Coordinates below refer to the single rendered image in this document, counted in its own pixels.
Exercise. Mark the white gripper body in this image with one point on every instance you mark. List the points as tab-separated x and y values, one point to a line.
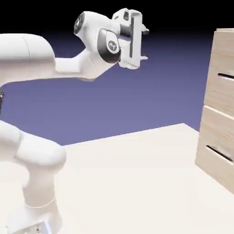
137	40

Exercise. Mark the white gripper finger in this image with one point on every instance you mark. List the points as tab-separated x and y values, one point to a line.
144	58
145	31

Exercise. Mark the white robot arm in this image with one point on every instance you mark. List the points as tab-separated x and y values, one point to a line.
36	58

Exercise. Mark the light wood cabinet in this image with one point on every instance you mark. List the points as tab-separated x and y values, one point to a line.
221	54

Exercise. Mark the light wood drawer front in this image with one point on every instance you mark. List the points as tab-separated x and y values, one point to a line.
215	131
222	54

